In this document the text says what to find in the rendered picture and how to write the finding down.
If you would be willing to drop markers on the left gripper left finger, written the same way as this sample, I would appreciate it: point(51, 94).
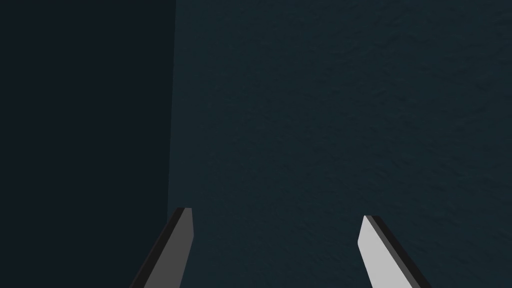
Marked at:
point(170, 256)

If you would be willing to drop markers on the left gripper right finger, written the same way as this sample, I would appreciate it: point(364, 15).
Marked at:
point(386, 260)

